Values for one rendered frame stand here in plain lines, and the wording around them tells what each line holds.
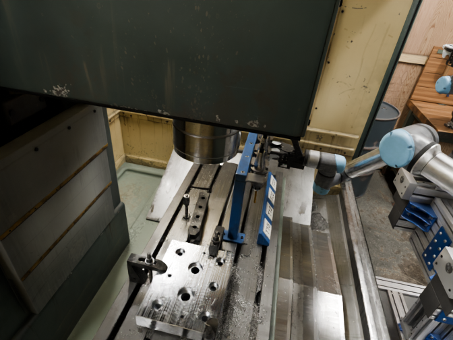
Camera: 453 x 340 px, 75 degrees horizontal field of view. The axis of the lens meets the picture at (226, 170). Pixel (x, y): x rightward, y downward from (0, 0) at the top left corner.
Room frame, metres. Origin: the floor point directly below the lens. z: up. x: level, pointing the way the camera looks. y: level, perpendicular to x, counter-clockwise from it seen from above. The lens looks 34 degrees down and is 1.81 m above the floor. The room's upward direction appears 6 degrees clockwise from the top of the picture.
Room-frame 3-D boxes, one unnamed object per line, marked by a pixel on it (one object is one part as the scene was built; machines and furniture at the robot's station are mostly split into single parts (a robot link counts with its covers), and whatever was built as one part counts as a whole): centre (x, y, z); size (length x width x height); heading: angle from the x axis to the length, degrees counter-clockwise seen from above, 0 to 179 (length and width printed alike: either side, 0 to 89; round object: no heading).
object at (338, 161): (1.07, -0.43, 1.17); 0.11 x 0.08 x 0.09; 82
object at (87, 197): (0.68, 0.49, 1.16); 0.48 x 0.05 x 0.51; 172
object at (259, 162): (0.90, -0.12, 1.26); 0.04 x 0.04 x 0.07
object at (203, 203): (0.91, 0.09, 0.93); 0.26 x 0.05 x 0.06; 177
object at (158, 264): (0.61, 0.22, 0.97); 0.13 x 0.03 x 0.15; 82
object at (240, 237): (0.85, -0.05, 1.05); 0.10 x 0.05 x 0.30; 82
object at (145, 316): (0.57, 0.08, 0.97); 0.29 x 0.23 x 0.05; 172
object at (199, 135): (0.62, 0.05, 1.51); 0.16 x 0.16 x 0.12
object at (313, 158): (1.09, -0.36, 1.17); 0.08 x 0.05 x 0.08; 172
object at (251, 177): (0.84, -0.11, 1.21); 0.07 x 0.05 x 0.01; 82
